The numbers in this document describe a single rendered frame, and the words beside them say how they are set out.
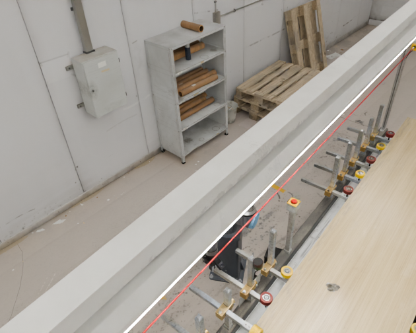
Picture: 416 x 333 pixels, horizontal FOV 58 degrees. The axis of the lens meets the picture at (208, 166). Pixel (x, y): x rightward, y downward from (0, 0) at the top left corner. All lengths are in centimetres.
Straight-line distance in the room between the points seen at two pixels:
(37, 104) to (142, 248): 333
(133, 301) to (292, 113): 66
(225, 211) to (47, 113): 329
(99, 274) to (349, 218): 250
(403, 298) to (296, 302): 66
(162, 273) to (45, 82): 330
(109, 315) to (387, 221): 258
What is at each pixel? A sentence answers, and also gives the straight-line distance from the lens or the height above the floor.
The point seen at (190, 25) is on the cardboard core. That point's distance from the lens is 461.
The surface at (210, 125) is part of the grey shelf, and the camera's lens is 539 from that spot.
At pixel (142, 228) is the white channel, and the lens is 78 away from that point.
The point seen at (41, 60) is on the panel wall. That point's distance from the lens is 390.
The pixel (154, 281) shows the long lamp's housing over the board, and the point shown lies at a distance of 82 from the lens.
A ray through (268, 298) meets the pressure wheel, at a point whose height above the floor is 90.
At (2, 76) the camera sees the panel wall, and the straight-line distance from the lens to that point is 379.
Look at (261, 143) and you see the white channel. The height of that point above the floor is 246.
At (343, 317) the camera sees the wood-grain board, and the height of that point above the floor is 90.
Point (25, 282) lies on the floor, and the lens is 416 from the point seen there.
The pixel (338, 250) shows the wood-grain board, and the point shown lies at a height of 90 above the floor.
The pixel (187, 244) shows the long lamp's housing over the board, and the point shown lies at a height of 238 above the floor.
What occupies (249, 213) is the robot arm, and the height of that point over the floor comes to 89.
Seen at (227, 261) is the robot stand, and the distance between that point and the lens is 346.
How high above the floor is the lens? 303
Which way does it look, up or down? 39 degrees down
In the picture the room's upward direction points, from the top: 4 degrees counter-clockwise
